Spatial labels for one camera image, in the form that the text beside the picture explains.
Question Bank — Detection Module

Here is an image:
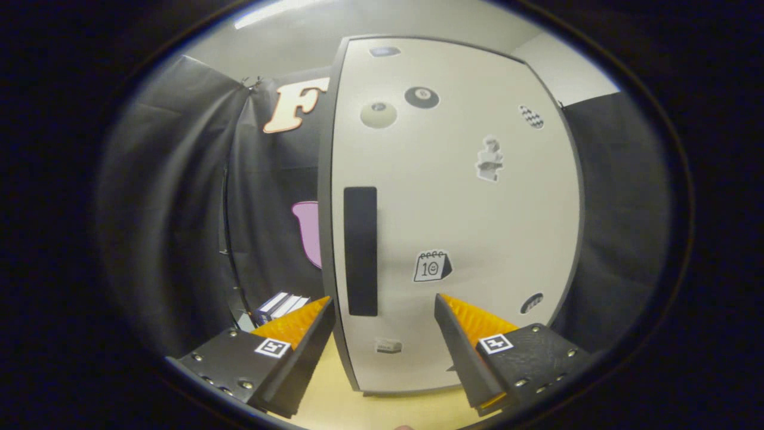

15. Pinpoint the black stand pole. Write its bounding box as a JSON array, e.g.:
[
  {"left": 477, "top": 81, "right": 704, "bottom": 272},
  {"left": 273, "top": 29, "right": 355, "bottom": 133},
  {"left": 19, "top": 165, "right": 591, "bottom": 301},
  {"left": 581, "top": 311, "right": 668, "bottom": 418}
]
[{"left": 221, "top": 164, "right": 254, "bottom": 326}]

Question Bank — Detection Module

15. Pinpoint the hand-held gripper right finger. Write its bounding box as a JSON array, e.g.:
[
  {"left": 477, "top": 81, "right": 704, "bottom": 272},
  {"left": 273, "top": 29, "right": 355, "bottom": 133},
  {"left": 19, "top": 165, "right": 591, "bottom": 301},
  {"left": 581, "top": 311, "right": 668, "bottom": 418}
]
[{"left": 434, "top": 293, "right": 599, "bottom": 417}]

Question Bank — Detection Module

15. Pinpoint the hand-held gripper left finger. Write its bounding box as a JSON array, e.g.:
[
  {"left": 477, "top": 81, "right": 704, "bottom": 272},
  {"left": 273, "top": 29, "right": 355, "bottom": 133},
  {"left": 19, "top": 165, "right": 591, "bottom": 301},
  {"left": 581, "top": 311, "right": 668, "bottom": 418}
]
[{"left": 166, "top": 296, "right": 337, "bottom": 420}]

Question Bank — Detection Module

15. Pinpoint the grey cabinet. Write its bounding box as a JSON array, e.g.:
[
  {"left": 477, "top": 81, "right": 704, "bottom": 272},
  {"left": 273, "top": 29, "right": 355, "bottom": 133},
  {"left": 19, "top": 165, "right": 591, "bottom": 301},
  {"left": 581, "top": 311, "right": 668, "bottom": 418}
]
[{"left": 316, "top": 34, "right": 589, "bottom": 398}]

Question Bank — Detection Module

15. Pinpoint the black door handle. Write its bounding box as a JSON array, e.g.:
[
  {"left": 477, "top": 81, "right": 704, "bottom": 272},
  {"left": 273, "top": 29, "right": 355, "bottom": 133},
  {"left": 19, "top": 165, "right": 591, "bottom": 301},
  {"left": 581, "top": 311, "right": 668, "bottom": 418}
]
[{"left": 343, "top": 186, "right": 379, "bottom": 317}]

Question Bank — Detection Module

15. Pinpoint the black backdrop cloth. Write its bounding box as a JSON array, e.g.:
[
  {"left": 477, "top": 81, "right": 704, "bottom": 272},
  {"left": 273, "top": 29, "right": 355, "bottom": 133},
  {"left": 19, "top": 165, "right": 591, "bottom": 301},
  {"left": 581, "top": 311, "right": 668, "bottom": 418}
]
[{"left": 95, "top": 55, "right": 663, "bottom": 360}]

